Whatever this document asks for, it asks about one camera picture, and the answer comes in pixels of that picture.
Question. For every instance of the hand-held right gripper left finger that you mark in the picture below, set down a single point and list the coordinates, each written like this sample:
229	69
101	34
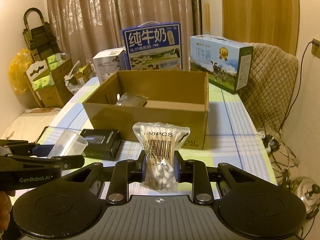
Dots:
143	166

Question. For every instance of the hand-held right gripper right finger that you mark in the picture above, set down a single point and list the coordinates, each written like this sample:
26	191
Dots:
176	166

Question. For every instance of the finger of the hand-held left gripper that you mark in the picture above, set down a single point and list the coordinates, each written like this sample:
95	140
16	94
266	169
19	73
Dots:
42	150
70	162

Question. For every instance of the clear plastic cup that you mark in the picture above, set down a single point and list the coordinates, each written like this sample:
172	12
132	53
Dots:
70	142

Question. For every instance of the bag of cotton swabs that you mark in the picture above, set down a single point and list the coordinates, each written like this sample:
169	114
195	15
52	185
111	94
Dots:
160	142

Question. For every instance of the brown cardboard box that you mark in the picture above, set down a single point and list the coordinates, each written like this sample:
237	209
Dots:
112	117

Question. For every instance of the person's left hand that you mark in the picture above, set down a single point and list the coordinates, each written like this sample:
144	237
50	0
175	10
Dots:
5	210

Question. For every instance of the black product box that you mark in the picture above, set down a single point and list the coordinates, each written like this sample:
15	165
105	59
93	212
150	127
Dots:
105	142

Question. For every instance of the grey plastic bag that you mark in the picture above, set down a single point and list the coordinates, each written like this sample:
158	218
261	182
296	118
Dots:
72	85

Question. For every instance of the tissue carton with white flap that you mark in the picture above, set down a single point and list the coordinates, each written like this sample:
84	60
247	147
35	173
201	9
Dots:
37	70

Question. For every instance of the yellow plastic bag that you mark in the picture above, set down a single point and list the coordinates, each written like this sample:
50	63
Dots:
17	72

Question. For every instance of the cardboard carton of green tissues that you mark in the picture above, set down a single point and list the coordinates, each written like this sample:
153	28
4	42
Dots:
62	67

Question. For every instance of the small cardboard box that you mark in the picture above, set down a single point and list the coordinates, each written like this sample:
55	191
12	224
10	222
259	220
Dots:
83	73

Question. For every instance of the white power strip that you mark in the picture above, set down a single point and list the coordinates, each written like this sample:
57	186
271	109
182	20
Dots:
268	140

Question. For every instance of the white milk carton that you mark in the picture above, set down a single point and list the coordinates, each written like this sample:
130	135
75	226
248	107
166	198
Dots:
107	62

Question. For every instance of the light blue milk carton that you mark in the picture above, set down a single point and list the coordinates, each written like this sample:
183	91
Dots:
217	60

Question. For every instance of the folding step ladder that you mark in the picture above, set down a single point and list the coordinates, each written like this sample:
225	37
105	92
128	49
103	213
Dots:
37	35

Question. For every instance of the dark blue milk carton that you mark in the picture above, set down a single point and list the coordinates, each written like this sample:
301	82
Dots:
150	47

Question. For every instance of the chair with quilted cover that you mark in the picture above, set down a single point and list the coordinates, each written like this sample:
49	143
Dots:
270	80

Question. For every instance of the glass pot lid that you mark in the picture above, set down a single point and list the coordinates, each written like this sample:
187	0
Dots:
305	190

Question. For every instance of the beige patterned curtain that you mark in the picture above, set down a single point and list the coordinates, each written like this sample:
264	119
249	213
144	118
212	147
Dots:
87	17

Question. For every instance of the wooden door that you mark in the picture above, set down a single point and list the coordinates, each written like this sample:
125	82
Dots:
260	10

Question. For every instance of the wall socket with plug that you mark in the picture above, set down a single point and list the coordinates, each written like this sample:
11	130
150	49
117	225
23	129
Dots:
315	46

